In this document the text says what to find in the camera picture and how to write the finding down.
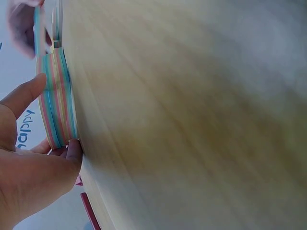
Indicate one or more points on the person's left hand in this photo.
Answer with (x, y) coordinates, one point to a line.
(28, 172)

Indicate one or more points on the person's right hand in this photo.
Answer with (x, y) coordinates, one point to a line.
(22, 26)

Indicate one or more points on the person's right fingers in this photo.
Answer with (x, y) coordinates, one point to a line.
(24, 42)

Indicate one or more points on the thin pastel sticky note pad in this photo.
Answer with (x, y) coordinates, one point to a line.
(38, 28)

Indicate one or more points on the pastel striped sticky note pad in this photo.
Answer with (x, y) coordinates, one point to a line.
(58, 103)

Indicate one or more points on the dark red bar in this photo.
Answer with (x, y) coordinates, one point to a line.
(90, 210)

